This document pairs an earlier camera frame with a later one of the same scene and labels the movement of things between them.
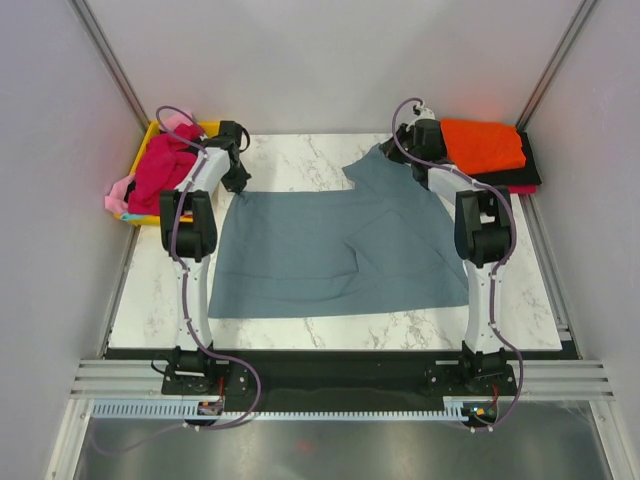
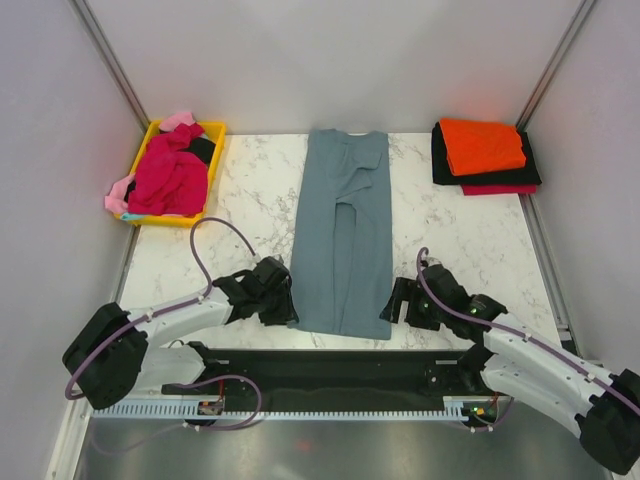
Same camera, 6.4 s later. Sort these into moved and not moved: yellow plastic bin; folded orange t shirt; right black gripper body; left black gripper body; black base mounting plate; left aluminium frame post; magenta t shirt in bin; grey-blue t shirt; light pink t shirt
Moved: left black gripper body; right black gripper body; grey-blue t shirt
Not moved: left aluminium frame post; magenta t shirt in bin; folded orange t shirt; black base mounting plate; light pink t shirt; yellow plastic bin
